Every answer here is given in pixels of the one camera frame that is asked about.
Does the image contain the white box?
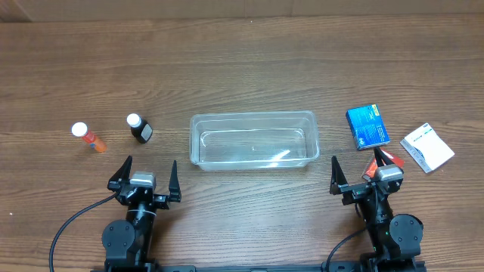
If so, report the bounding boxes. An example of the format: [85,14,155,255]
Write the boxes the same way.
[400,123,455,173]

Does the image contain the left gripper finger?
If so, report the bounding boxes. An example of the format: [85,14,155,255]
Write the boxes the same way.
[110,156,132,182]
[169,160,181,196]

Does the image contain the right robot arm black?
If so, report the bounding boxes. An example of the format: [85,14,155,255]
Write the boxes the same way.
[322,147,427,272]

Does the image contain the right black cable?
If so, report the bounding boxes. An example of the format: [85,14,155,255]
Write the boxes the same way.
[324,203,370,271]

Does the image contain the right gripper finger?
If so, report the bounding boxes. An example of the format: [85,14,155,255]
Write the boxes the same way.
[374,147,389,167]
[330,156,348,187]

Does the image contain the left black cable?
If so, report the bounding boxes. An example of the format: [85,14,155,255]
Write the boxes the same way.
[48,192,119,272]

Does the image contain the orange bottle white cap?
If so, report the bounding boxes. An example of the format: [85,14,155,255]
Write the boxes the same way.
[71,122,107,153]

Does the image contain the clear plastic container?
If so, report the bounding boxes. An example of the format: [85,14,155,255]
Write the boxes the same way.
[189,110,320,171]

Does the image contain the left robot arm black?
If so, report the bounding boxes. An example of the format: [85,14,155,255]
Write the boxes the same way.
[101,156,182,271]

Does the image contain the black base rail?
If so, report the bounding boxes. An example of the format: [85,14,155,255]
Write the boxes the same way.
[91,261,427,272]

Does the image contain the black cable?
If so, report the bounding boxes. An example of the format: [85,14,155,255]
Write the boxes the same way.
[48,192,119,272]
[324,203,370,271]

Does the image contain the dark bottle white cap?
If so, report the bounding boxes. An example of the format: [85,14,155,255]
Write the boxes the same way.
[126,113,153,144]

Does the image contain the red packet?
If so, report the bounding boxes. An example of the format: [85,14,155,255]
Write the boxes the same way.
[361,148,405,181]

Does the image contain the blue box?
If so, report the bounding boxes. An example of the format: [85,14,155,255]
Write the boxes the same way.
[346,104,390,150]

